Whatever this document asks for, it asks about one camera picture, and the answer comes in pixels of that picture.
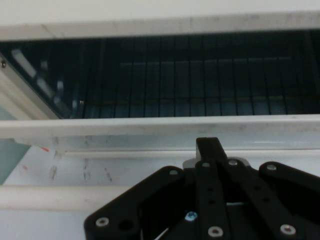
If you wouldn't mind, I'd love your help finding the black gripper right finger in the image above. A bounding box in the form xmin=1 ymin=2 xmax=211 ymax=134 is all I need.
xmin=206 ymin=137 xmax=320 ymax=240

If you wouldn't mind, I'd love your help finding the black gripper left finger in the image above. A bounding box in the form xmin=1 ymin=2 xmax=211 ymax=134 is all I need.
xmin=84 ymin=137 xmax=229 ymax=240

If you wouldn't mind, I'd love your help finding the oven door with bar handle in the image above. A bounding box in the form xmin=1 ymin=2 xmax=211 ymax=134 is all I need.
xmin=0 ymin=116 xmax=320 ymax=211

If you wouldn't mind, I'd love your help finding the cream toaster oven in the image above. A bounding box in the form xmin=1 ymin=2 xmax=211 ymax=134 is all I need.
xmin=0 ymin=11 xmax=320 ymax=123

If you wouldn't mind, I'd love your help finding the wire oven rack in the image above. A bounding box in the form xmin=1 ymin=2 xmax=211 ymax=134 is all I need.
xmin=82 ymin=56 xmax=320 ymax=118

